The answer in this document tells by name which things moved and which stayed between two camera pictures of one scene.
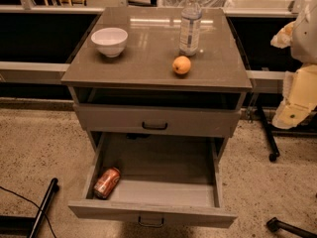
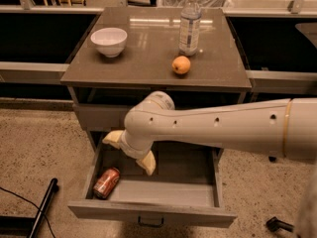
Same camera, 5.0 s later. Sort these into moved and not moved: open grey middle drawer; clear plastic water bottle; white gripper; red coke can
Moved: white gripper
Not moved: open grey middle drawer; red coke can; clear plastic water bottle
